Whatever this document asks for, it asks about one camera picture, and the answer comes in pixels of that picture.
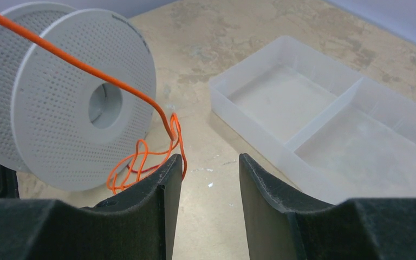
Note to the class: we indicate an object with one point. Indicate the translucent plastic divided tray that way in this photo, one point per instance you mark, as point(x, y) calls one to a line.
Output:
point(335, 133)

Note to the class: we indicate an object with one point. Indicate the grey plastic cable spool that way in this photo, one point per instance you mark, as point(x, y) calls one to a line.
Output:
point(63, 125)

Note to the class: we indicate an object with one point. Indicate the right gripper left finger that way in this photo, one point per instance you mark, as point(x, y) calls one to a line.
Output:
point(137, 223)

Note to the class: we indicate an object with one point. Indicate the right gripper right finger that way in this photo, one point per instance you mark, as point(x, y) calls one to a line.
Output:
point(284, 223)

